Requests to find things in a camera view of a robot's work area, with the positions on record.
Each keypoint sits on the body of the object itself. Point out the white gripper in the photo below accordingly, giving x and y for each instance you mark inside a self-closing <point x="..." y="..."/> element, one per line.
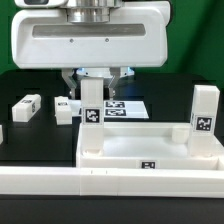
<point x="90" y="33"/>

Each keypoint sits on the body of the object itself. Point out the white desk tabletop tray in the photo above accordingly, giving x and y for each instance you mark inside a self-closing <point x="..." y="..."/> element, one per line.
<point x="150" y="145"/>

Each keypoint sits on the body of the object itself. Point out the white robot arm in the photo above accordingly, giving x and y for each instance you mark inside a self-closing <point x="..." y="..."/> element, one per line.
<point x="93" y="38"/>

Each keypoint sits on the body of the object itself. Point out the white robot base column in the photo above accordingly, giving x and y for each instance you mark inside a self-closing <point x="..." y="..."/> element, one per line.
<point x="103" y="72"/>

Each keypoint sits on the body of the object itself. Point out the white sheet with fiducial tags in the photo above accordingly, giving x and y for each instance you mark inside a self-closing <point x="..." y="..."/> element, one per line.
<point x="125" y="109"/>

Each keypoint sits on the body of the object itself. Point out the white block at left edge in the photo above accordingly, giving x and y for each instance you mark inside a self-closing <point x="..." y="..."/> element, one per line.
<point x="1" y="134"/>

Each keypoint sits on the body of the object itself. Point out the white front fence rail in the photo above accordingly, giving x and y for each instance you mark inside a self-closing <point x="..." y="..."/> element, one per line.
<point x="110" y="182"/>

